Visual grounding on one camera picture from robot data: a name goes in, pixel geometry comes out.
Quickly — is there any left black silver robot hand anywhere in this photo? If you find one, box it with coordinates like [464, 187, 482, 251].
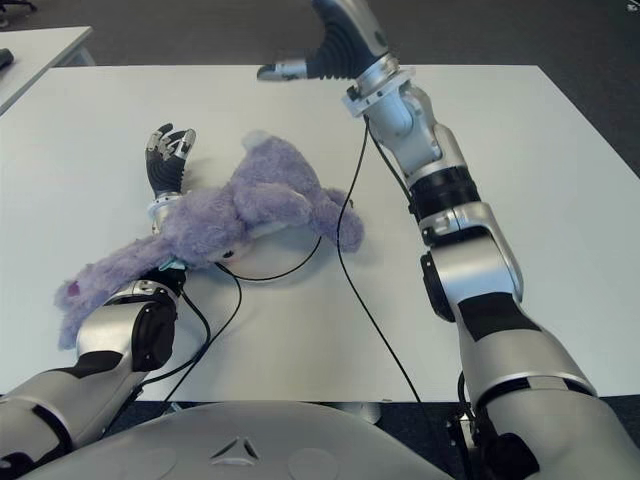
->
[144, 122, 197, 197]

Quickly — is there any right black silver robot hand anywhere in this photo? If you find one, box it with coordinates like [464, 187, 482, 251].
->
[257, 0, 401, 84]

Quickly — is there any purple plush bunny doll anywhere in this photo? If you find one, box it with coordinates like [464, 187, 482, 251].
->
[53, 129, 365, 351]

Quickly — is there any white plate black rim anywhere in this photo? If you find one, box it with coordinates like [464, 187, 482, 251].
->
[219, 227, 324, 281]

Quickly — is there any grey side table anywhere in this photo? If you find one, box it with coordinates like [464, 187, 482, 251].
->
[0, 25, 96, 116]

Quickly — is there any black office chair base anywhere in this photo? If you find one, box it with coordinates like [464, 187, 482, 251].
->
[0, 0, 39, 29]

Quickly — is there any silver robot torso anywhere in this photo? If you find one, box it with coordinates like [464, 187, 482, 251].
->
[29, 399, 451, 480]

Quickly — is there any silver table foot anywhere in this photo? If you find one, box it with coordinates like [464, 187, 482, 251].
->
[349, 402, 384, 424]

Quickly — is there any thin black cable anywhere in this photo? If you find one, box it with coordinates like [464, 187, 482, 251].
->
[140, 290, 211, 385]
[337, 114, 426, 404]
[164, 260, 244, 405]
[368, 130, 415, 207]

